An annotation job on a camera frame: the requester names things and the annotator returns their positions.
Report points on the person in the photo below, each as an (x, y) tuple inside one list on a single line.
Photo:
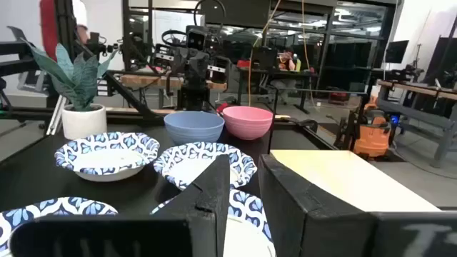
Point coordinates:
[(287, 61), (48, 25)]

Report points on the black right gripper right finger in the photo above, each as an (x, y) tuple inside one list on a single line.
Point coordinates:
[(303, 221)]

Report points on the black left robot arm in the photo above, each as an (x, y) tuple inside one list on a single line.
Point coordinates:
[(194, 100)]

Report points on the wooden shelf with black frame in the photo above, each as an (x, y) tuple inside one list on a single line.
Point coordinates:
[(339, 175)]

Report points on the wooden top robot table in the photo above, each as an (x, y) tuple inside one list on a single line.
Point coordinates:
[(143, 81)]

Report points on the orange shop vacuum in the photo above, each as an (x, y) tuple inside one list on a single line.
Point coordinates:
[(373, 139)]

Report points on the black office desk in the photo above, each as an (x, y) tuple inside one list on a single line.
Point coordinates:
[(275, 73)]

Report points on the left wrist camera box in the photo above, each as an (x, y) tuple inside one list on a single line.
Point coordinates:
[(196, 39)]

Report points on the black table mat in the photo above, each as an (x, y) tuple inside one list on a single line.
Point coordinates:
[(35, 171)]

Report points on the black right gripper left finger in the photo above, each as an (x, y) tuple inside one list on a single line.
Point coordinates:
[(200, 214)]

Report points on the blue plastic bowl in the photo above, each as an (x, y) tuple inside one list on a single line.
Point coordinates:
[(193, 128)]

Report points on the black aluminium rig frame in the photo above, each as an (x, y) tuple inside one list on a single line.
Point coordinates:
[(141, 107)]

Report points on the grey metal workbench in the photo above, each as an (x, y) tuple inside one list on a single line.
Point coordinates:
[(417, 118)]

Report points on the pink plastic bowl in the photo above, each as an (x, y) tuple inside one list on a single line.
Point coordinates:
[(246, 125)]

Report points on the artificial plant in white pot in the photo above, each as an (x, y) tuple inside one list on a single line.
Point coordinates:
[(84, 121)]

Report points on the blue patterned paper bowl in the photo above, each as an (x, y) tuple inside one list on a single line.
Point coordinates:
[(178, 167), (107, 160), (246, 235), (53, 208)]

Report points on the small black monitor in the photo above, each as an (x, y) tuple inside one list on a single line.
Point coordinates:
[(397, 51)]

